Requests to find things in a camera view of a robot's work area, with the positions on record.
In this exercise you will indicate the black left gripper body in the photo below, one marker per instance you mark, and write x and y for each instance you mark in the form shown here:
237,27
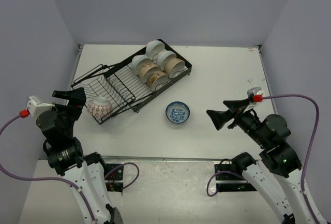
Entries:
69,114

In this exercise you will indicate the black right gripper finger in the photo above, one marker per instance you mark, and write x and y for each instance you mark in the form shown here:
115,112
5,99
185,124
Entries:
237,105
220,118

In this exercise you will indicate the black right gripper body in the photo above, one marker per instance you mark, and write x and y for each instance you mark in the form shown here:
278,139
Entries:
245,120

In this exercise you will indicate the red patterned white bowl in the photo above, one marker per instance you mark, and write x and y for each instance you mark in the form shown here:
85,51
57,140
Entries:
100,107

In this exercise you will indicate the blue floral white bowl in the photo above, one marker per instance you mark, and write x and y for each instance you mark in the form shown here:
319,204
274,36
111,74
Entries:
177,112

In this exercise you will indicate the plain beige bowl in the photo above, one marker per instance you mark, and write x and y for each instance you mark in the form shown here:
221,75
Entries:
174,67

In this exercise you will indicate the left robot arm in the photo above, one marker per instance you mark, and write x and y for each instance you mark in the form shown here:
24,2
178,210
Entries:
83,174

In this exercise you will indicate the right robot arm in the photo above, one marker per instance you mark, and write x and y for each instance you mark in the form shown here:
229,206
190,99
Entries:
292,203

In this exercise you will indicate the pale blue bowl left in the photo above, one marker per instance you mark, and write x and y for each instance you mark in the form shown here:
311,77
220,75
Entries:
138,61

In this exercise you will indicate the pale blue bowl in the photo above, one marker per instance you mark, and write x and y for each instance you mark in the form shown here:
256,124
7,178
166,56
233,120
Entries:
138,61
163,58
154,48

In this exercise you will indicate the beige bowl colourful flower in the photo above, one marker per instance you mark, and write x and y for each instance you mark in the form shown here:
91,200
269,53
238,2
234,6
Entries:
157,80

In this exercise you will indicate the beige bowl brown motif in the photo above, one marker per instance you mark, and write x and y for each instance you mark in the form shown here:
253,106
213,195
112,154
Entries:
146,70

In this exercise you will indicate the pale blue bowl right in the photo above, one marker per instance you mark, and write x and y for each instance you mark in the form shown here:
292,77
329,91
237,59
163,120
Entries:
163,58

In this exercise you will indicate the pale blue bowl rear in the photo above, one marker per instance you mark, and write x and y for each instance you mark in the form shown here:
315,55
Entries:
154,48

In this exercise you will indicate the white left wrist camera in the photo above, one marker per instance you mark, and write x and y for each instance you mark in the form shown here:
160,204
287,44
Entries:
36,106

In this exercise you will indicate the black wire dish rack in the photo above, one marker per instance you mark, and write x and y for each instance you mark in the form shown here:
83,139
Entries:
122,87

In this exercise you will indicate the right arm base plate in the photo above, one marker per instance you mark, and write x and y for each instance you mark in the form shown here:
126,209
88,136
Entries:
231,183

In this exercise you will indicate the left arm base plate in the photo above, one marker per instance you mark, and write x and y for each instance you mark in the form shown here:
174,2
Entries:
114,181

